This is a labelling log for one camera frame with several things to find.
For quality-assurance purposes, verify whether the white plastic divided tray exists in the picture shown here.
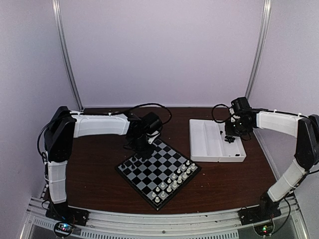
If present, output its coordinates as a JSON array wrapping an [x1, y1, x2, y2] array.
[[189, 119, 246, 163]]

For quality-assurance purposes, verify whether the front aluminium rail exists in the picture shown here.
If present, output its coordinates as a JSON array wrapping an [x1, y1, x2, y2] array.
[[17, 196, 310, 239]]

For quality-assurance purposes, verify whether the black white chessboard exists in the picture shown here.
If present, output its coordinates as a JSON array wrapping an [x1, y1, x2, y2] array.
[[115, 139, 201, 211]]

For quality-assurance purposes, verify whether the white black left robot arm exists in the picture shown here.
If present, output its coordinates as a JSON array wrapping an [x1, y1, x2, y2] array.
[[41, 107, 163, 221]]

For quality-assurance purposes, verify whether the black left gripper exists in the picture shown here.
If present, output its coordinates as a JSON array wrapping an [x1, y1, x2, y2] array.
[[129, 133, 157, 159]]

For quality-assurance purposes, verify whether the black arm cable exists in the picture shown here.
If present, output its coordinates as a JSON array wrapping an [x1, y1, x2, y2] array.
[[109, 103, 172, 125], [211, 104, 232, 124]]

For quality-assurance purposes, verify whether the left aluminium frame post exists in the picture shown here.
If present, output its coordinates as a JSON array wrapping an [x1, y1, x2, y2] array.
[[52, 0, 84, 111]]

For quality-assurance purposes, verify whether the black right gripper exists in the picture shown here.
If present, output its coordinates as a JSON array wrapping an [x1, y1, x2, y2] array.
[[225, 118, 250, 136]]

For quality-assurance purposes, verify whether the aluminium frame post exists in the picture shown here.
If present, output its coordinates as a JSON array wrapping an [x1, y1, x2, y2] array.
[[245, 0, 272, 99], [52, 0, 84, 111]]

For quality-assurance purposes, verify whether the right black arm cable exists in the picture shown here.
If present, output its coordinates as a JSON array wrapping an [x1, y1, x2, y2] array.
[[211, 104, 232, 124]]

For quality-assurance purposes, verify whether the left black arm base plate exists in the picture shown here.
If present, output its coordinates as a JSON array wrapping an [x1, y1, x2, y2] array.
[[45, 201, 89, 226]]

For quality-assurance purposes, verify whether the right aluminium frame post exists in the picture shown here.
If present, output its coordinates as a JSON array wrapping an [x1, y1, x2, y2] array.
[[245, 0, 272, 99]]

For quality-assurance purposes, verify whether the white chess piece row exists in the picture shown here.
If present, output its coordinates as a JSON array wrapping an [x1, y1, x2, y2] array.
[[142, 160, 200, 210]]

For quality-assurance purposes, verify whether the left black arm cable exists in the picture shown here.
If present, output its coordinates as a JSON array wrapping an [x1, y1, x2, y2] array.
[[109, 103, 172, 125]]

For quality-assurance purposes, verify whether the pile of black chess pieces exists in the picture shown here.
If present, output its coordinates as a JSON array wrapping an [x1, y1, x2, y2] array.
[[220, 130, 241, 157]]

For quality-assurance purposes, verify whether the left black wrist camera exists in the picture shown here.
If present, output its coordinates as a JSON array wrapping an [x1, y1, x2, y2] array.
[[142, 112, 162, 134]]

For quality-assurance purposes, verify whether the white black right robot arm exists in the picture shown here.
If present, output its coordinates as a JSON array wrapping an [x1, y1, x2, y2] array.
[[225, 107, 319, 220]]

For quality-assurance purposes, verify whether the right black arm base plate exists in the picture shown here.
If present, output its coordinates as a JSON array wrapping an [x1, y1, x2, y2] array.
[[238, 195, 281, 225]]

